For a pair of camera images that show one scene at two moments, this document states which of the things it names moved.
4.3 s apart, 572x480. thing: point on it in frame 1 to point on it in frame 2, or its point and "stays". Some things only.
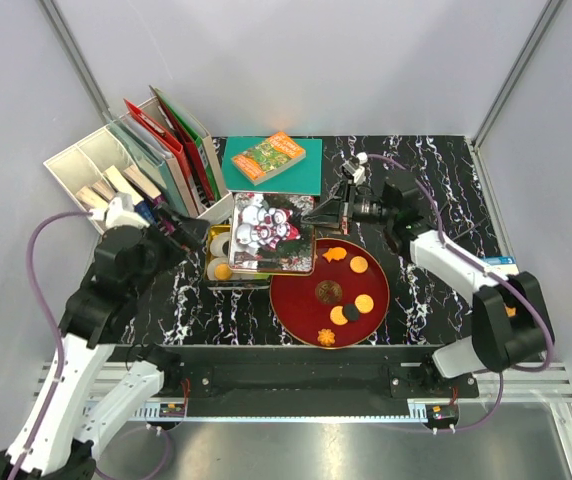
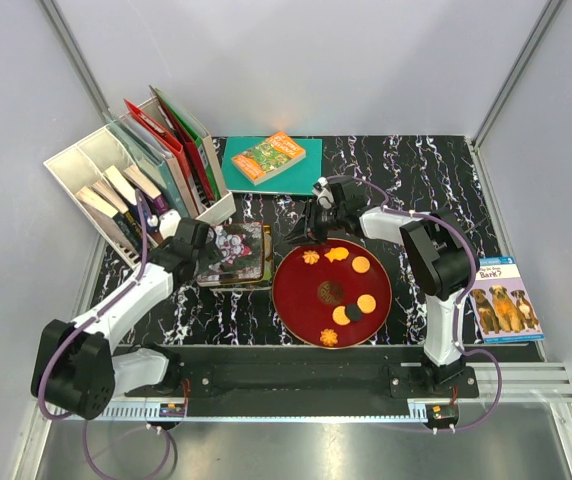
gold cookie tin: x=240 y=280 to x=267 y=281
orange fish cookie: x=335 y=253 stays
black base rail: x=298 y=374 stays
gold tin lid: x=269 y=235 to x=240 y=247
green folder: x=194 y=128 stays
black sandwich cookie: x=351 y=312 stays
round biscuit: x=364 y=303 stays
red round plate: x=347 y=294 stays
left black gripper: x=189 y=232 to x=208 y=255
